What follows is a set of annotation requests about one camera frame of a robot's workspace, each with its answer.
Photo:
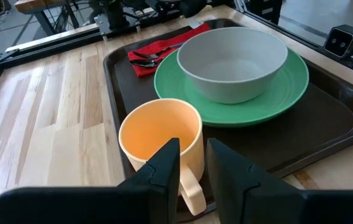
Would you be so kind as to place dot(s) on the red cloth napkin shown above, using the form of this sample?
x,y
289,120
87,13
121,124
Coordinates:
x,y
176,40

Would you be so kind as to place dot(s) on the green plastic plate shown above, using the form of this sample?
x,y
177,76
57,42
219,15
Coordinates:
x,y
257,112

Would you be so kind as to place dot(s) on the orange plastic mug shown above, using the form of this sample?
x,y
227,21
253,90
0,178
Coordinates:
x,y
151,130

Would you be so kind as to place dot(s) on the wooden workbench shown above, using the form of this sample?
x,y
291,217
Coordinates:
x,y
33,4

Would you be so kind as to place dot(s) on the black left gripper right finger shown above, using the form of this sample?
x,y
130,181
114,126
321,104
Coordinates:
x,y
245,196

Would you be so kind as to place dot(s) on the grey plastic bowl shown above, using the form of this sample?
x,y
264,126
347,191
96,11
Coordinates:
x,y
232,62

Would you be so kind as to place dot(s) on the dark brown serving tray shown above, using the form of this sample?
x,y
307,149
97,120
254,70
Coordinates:
x,y
304,133

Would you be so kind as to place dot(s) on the black aluminium table frame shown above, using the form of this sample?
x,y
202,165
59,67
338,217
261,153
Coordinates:
x,y
49,47

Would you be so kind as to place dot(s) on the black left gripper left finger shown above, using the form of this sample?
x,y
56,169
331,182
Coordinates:
x,y
151,193

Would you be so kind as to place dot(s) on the black table-level camera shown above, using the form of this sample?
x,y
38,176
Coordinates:
x,y
341,42

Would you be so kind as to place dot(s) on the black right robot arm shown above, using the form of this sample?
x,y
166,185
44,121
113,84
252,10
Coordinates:
x,y
117,15

